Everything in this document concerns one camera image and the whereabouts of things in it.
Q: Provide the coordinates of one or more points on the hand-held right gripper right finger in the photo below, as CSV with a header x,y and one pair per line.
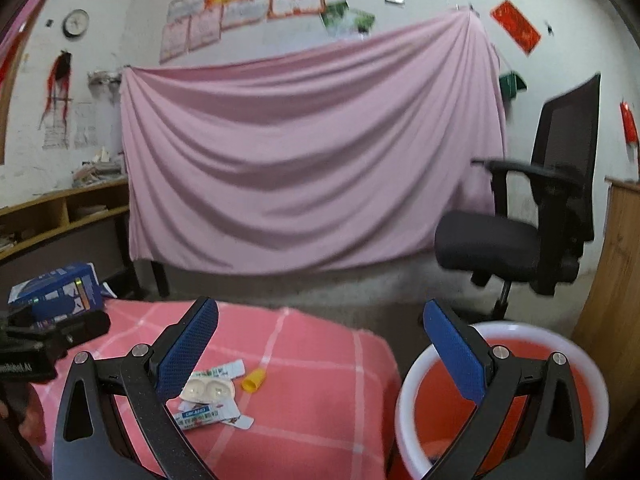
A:
x,y
455,347

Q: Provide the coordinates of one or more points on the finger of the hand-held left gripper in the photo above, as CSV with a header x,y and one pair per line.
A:
x,y
22,319
85,325

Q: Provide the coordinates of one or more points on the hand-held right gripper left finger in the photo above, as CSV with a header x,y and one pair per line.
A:
x,y
190,350

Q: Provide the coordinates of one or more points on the white sachet strip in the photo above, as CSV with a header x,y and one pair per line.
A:
x,y
225,370

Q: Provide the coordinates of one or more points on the white blister pack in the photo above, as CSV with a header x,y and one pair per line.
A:
x,y
207,391

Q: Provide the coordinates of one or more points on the white sachet blue red label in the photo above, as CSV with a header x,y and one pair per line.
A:
x,y
200,416

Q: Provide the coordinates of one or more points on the orange bucket with white rim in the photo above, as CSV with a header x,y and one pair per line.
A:
x,y
437,415

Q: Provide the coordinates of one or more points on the yellow plastic cap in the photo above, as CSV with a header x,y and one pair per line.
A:
x,y
253,380

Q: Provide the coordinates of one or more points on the person's left hand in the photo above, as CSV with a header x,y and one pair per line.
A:
x,y
32,415

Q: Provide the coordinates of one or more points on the blue cardboard box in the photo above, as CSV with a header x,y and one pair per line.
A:
x,y
55,285

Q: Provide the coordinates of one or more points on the black office chair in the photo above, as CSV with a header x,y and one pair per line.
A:
x,y
490,250

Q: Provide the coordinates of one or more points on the wooden shelf desk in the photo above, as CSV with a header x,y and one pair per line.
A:
x,y
50,205

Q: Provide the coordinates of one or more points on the pink checked blanket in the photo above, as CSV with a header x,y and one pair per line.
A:
x,y
310,385

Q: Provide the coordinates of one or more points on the stack of books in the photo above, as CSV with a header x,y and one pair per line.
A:
x,y
97,170

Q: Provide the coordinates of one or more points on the wooden cabinet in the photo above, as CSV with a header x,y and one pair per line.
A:
x,y
620,260

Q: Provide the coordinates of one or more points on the pink hanging sheet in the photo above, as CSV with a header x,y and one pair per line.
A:
x,y
300,160

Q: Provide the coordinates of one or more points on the red tassel decoration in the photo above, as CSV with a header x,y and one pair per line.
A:
x,y
60,75

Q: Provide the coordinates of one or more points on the green hanging bag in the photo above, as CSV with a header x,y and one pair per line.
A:
x,y
511,85

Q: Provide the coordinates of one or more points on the red hanging ornament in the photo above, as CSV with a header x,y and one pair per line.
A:
x,y
630,122

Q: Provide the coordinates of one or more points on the pink window curtain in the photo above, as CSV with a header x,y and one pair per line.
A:
x,y
20,30

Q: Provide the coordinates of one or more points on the red paper poster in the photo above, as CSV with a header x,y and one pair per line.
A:
x,y
515,26

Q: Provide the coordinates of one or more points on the green landscape photo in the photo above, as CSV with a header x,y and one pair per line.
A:
x,y
334,16
361,22

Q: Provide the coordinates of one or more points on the paper wall calendar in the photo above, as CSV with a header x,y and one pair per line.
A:
x,y
65,127

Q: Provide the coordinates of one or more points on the wall shelf with papers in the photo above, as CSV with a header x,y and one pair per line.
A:
x,y
105,80

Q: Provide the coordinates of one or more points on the round wall clock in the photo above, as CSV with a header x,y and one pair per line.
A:
x,y
76,23

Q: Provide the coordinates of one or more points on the small black wall hook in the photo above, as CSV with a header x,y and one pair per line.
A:
x,y
549,26

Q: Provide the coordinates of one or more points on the group of wall certificates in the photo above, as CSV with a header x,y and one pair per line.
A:
x,y
240,10

